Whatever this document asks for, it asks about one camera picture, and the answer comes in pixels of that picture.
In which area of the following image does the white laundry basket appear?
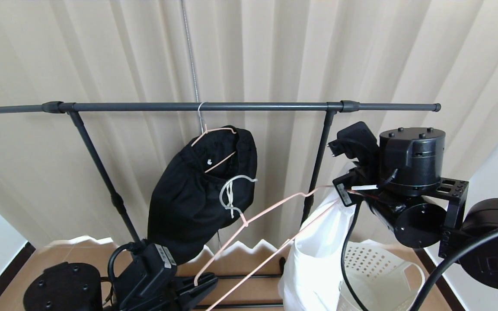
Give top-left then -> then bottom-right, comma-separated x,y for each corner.
338,241 -> 425,311

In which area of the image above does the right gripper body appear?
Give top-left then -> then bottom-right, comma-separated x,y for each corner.
332,166 -> 448,249

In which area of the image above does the white printed garment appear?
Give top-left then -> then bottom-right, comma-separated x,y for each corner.
278,188 -> 358,311

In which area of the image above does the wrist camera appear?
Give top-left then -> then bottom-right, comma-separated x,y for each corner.
115,243 -> 178,311
328,122 -> 380,169

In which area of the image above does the thin grey curtain wand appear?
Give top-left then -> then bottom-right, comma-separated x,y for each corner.
181,0 -> 206,134

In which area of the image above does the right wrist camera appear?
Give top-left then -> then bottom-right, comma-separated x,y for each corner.
328,122 -> 380,169

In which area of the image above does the black clothes rack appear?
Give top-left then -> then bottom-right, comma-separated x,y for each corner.
0,101 -> 442,311

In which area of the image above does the pink clothes hanger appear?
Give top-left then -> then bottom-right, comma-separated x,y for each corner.
191,103 -> 237,174
194,175 -> 355,311

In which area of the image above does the black garment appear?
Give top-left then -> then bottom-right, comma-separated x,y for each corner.
147,125 -> 258,265

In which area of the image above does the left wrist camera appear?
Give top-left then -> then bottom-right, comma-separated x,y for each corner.
115,243 -> 178,311

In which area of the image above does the black cable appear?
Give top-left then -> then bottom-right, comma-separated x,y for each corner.
108,243 -> 139,283
409,216 -> 498,311
341,199 -> 370,311

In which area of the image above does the beige curtain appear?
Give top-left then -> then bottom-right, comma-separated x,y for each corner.
0,0 -> 498,255

